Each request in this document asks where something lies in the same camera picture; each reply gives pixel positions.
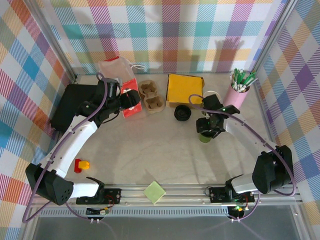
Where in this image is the green paper coffee cup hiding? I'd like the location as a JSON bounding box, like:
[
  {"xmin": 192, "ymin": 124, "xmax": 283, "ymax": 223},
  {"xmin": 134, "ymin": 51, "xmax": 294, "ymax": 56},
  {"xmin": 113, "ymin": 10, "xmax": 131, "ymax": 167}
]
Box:
[{"xmin": 198, "ymin": 132, "xmax": 214, "ymax": 144}]

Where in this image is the red paper gift bag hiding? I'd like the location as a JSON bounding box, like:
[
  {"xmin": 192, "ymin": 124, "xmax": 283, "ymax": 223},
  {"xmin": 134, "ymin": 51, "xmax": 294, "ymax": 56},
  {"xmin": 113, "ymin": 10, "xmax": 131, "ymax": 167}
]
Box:
[{"xmin": 98, "ymin": 56, "xmax": 145, "ymax": 119}]

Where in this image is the brown pulp cup carrier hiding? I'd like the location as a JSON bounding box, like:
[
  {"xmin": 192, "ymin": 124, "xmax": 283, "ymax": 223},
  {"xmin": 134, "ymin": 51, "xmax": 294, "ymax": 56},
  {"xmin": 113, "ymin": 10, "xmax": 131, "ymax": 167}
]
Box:
[{"xmin": 138, "ymin": 80, "xmax": 167, "ymax": 115}]

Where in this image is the pink cylindrical holder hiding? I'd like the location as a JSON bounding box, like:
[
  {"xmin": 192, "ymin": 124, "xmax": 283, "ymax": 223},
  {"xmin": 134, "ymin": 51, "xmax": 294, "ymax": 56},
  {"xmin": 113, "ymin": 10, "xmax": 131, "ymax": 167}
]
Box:
[{"xmin": 223, "ymin": 82, "xmax": 251, "ymax": 111}]

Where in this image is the black hard case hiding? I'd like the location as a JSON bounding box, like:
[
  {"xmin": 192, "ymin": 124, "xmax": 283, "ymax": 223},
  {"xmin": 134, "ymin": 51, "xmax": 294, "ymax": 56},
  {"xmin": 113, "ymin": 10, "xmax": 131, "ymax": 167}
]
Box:
[{"xmin": 51, "ymin": 83, "xmax": 101, "ymax": 132}]

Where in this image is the brown cardboard napkin box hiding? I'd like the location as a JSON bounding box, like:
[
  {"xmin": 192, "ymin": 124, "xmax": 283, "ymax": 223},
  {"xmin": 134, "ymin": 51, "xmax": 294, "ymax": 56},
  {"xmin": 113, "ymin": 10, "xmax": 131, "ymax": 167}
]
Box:
[{"xmin": 165, "ymin": 73, "xmax": 205, "ymax": 110}]

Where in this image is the yellow paper napkin stack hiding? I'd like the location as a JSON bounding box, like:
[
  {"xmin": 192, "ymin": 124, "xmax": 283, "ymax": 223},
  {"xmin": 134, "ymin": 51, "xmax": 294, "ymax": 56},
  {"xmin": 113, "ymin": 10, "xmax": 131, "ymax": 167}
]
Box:
[{"xmin": 166, "ymin": 73, "xmax": 204, "ymax": 106}]

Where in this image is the green sticky note pad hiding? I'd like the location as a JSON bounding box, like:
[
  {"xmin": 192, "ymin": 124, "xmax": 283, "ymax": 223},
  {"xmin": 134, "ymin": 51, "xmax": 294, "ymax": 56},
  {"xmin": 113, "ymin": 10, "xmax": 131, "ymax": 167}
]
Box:
[{"xmin": 143, "ymin": 181, "xmax": 167, "ymax": 205}]

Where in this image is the small black controller board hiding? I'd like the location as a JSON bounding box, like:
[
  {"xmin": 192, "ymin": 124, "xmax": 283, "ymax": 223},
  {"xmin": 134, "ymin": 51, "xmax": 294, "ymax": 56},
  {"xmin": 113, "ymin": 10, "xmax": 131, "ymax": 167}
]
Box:
[
  {"xmin": 86, "ymin": 206, "xmax": 111, "ymax": 216},
  {"xmin": 228, "ymin": 204, "xmax": 251, "ymax": 219}
]

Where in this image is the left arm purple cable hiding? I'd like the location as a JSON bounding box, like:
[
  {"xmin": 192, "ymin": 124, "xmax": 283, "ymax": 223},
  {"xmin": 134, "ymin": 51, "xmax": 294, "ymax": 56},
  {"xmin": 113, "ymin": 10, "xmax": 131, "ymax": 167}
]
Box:
[{"xmin": 21, "ymin": 72, "xmax": 111, "ymax": 225}]

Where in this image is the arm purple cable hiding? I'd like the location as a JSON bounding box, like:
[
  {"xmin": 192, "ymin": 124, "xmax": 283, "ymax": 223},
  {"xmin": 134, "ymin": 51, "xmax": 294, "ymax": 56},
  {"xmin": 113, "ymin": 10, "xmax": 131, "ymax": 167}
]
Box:
[
  {"xmin": 21, "ymin": 72, "xmax": 111, "ymax": 225},
  {"xmin": 188, "ymin": 94, "xmax": 298, "ymax": 223}
]

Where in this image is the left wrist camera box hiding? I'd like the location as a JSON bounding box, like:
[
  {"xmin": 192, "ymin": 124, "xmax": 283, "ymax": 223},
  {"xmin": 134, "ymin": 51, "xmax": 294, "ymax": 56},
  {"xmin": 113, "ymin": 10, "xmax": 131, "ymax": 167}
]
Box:
[{"xmin": 109, "ymin": 78, "xmax": 124, "ymax": 99}]

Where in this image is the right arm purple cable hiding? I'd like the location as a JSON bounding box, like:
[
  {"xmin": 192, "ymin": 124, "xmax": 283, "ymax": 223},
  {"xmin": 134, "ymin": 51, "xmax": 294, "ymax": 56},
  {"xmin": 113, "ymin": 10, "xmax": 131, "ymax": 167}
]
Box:
[{"xmin": 188, "ymin": 94, "xmax": 298, "ymax": 223}]

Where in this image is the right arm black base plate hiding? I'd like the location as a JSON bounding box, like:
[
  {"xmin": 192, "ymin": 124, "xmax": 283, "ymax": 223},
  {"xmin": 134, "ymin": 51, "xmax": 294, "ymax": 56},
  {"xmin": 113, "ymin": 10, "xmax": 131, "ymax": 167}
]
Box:
[{"xmin": 208, "ymin": 186, "xmax": 256, "ymax": 204}]

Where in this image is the aluminium mounting rail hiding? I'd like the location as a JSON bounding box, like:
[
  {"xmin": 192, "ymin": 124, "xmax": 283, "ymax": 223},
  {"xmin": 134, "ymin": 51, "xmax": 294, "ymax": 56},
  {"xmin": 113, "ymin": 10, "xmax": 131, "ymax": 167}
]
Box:
[{"xmin": 27, "ymin": 183, "xmax": 303, "ymax": 208}]

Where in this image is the aluminium frame post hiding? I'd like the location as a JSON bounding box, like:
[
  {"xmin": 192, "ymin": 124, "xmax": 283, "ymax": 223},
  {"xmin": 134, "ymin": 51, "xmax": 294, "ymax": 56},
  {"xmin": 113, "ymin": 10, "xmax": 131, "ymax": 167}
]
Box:
[
  {"xmin": 250, "ymin": 0, "xmax": 296, "ymax": 76},
  {"xmin": 23, "ymin": 0, "xmax": 79, "ymax": 83}
]

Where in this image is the grey slotted cable duct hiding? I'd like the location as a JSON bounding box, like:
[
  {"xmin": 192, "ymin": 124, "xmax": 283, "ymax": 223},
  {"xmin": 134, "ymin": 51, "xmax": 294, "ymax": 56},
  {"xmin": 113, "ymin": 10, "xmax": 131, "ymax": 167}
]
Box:
[{"xmin": 39, "ymin": 209, "xmax": 232, "ymax": 217}]

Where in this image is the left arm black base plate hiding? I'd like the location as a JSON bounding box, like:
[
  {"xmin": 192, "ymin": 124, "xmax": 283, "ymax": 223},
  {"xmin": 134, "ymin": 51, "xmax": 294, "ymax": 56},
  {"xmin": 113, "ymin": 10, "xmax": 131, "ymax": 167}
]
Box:
[{"xmin": 76, "ymin": 187, "xmax": 123, "ymax": 205}]

